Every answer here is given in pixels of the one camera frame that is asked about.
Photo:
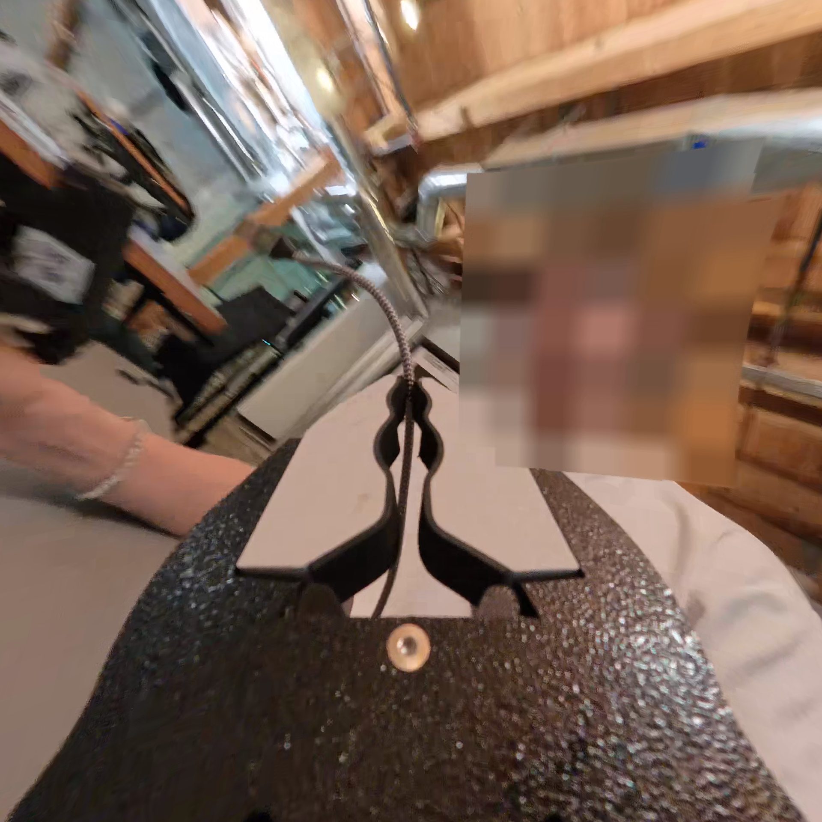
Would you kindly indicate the person's right forearm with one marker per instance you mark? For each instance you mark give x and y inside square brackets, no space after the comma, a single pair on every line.
[186,488]

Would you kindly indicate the person's right hand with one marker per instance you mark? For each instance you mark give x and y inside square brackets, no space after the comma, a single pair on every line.
[51,417]

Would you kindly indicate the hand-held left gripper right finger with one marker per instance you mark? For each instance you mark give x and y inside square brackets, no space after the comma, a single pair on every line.
[488,526]

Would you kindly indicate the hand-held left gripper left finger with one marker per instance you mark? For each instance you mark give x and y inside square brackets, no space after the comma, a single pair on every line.
[321,501]

